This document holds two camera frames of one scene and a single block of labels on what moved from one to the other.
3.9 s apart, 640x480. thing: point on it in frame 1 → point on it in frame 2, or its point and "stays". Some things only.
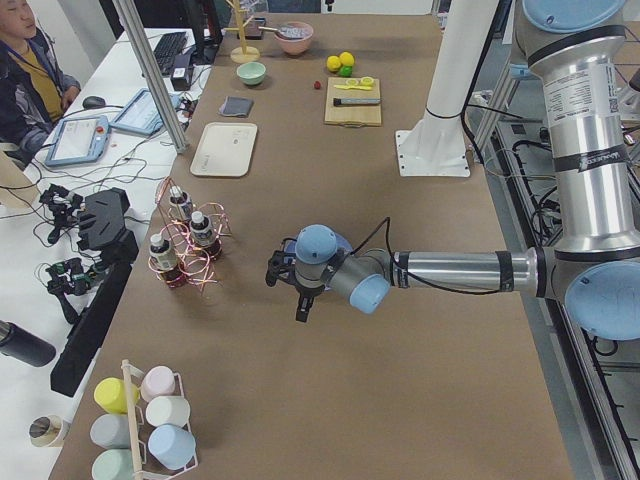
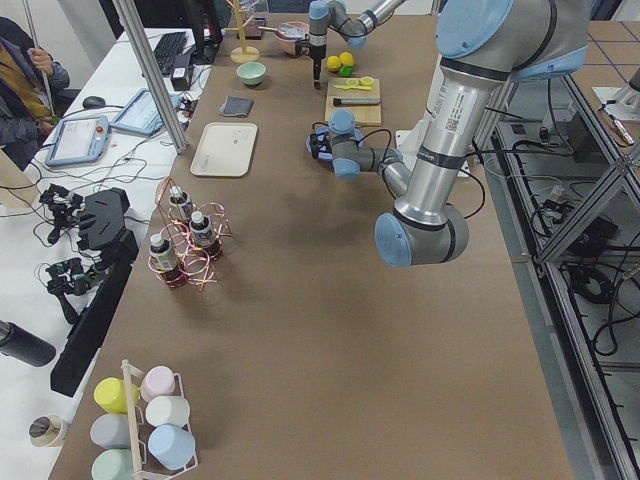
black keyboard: [168, 46] stays
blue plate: [289, 248] → [328, 155]
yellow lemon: [333, 63] stays
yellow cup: [109, 394] stays
